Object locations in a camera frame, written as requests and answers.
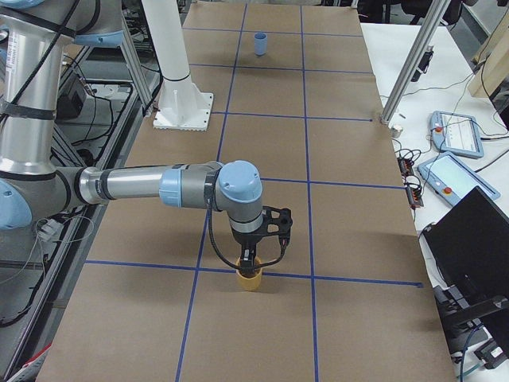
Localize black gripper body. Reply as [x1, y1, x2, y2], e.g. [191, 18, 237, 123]
[232, 230, 262, 252]

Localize yellow cup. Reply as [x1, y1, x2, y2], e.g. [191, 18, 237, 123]
[235, 257, 262, 291]

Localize blue cup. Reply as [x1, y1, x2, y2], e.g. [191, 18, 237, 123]
[254, 32, 268, 57]

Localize small metal cylinder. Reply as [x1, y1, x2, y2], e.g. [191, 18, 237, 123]
[390, 124, 403, 138]

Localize near teach pendant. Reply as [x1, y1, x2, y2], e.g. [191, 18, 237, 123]
[418, 152, 500, 206]

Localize teach pendant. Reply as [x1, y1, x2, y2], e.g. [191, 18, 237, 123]
[429, 111, 484, 159]
[418, 152, 500, 206]

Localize black laptop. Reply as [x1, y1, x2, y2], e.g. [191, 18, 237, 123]
[424, 186, 508, 304]

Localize far teach pendant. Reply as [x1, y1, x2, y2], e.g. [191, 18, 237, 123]
[429, 111, 484, 159]

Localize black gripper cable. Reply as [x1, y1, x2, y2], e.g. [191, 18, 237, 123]
[207, 206, 288, 270]

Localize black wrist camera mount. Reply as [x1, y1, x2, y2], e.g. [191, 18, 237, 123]
[260, 206, 293, 248]

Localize white pedestal column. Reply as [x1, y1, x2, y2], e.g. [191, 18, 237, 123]
[142, 0, 214, 131]

